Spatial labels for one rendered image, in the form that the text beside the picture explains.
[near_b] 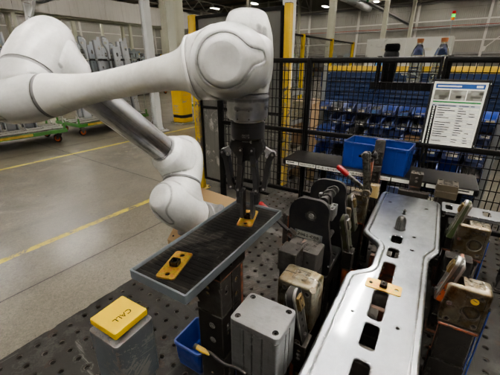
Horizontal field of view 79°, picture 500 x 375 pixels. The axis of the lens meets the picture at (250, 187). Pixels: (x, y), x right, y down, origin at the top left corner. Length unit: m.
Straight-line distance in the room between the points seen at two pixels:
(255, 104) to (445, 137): 1.24
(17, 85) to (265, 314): 0.71
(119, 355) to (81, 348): 0.65
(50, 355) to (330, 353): 0.85
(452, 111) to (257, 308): 1.38
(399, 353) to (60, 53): 1.04
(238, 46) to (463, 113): 1.40
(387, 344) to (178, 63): 0.65
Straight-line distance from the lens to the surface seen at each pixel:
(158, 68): 0.54
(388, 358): 0.72
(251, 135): 0.66
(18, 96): 0.86
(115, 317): 0.55
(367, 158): 1.21
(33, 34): 0.98
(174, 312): 1.20
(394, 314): 0.81
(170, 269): 0.61
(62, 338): 1.25
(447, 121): 1.73
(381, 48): 7.70
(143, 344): 0.57
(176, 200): 1.13
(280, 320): 0.58
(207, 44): 0.45
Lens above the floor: 1.52
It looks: 22 degrees down
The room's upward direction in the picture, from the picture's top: straight up
